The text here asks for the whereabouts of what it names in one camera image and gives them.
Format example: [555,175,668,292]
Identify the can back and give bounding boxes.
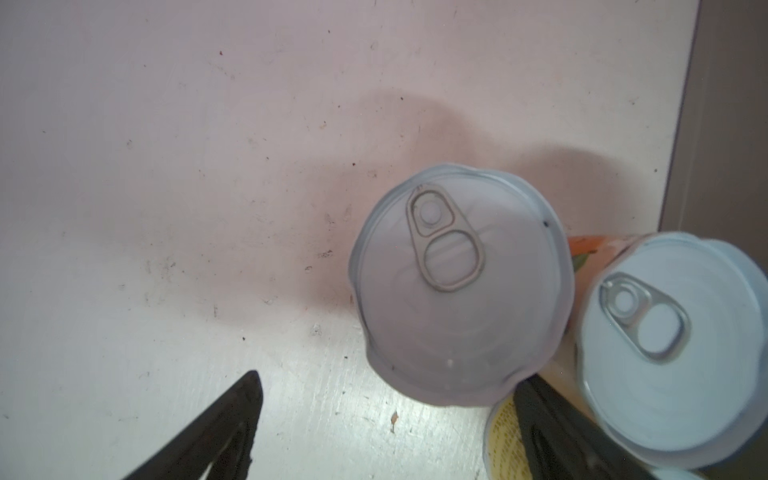
[348,164,575,407]

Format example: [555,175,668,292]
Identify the can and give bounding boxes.
[348,164,575,407]
[541,232,767,470]
[483,396,533,480]

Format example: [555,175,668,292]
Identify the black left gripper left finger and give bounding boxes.
[128,370,264,479]

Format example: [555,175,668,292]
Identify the left side can front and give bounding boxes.
[483,396,533,480]

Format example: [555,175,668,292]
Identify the left side can inner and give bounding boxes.
[541,232,767,470]

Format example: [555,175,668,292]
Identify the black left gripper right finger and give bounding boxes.
[514,377,653,480]

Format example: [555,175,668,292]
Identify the grey metal cabinet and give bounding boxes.
[659,1,767,268]

